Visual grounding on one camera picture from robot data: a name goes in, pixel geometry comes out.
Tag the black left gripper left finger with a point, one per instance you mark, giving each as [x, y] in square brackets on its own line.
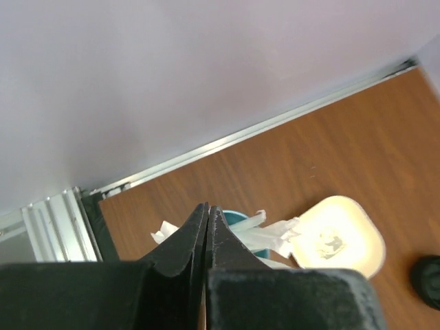
[162, 290]

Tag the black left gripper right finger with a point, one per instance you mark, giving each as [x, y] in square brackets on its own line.
[243, 293]

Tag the aluminium frame rail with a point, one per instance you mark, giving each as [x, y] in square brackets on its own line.
[56, 229]

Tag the light blue straw cup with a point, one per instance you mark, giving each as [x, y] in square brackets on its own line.
[232, 217]

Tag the cream square bowl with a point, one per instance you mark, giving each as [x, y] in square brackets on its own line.
[338, 233]

